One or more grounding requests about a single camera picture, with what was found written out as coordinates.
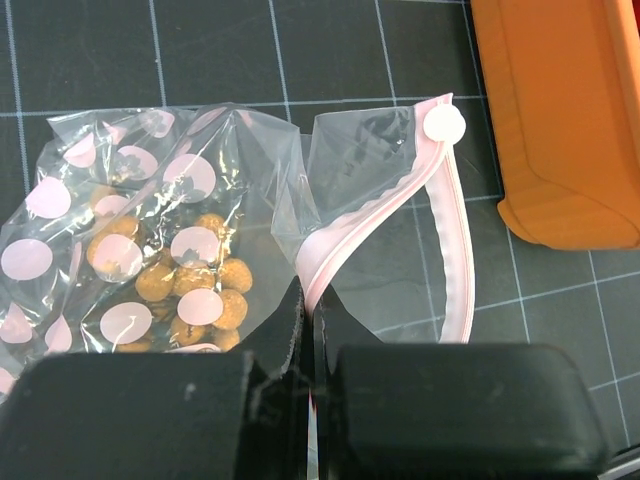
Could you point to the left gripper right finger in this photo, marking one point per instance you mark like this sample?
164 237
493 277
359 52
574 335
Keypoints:
448 411

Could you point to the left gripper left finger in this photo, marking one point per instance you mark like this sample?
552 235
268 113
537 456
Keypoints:
242 414

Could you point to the brown longan cluster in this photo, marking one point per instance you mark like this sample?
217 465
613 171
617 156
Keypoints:
164 273

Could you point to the pink dotted zip bag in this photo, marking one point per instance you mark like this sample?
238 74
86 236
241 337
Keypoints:
313 199

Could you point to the black grid mat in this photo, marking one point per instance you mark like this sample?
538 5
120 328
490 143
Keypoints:
299 59

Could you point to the orange plastic basket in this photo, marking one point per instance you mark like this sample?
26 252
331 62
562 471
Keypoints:
562 81

